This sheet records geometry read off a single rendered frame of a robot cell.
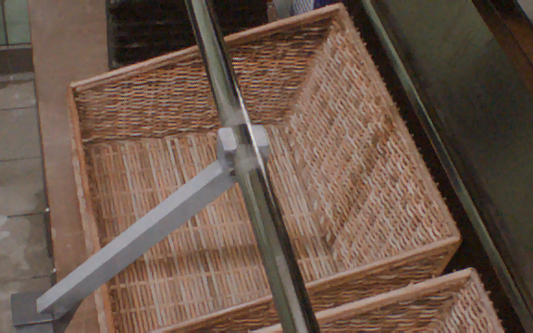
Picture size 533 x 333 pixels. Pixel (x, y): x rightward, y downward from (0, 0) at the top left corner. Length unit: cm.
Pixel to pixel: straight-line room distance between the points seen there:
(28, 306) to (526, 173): 59
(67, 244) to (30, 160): 101
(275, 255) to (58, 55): 123
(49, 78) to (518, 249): 107
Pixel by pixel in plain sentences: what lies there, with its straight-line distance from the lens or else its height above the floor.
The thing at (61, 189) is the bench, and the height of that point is 58.
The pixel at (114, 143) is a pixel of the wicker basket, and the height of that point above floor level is 59.
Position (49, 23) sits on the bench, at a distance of 213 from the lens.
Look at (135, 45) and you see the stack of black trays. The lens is 183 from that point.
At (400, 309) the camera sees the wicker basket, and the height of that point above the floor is 79.
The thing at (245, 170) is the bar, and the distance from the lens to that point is 94.
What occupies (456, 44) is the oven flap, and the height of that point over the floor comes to 103.
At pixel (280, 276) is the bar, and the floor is 117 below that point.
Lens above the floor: 183
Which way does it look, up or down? 44 degrees down
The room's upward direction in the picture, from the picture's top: 6 degrees clockwise
